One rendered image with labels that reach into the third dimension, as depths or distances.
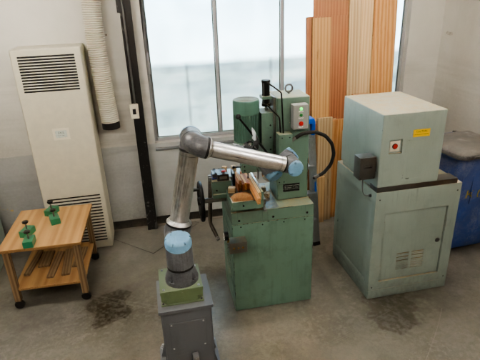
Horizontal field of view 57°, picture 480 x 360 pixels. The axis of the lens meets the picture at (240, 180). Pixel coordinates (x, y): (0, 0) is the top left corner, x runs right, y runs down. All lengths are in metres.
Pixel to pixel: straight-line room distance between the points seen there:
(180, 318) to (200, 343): 0.23
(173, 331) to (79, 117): 2.02
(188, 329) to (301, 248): 1.03
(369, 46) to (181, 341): 3.11
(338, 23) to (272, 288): 2.42
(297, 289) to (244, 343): 0.59
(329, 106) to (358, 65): 0.46
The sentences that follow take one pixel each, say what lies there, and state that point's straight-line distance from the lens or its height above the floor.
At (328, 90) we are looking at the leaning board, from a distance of 4.34.
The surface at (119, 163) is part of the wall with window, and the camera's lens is 4.33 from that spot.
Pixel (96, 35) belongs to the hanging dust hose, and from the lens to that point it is 3.92.
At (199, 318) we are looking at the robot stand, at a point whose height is 0.45.
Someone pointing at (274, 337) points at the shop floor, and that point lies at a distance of 3.19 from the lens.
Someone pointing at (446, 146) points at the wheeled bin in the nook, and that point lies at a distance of 3.93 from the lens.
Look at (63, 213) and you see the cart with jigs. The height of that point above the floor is 0.53.
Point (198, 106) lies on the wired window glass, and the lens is 4.28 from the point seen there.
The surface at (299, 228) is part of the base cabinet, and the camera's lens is 3.15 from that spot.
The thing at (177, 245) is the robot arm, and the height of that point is 0.91.
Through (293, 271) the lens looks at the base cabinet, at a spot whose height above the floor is 0.27.
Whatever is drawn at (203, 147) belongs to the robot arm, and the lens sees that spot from 2.29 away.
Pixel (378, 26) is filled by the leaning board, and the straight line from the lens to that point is 4.50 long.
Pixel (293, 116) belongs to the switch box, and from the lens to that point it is 2.88.
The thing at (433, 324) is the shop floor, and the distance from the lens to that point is 3.48.
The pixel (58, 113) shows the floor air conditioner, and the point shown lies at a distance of 3.94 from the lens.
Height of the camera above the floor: 2.16
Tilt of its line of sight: 23 degrees down
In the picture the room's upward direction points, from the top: 2 degrees counter-clockwise
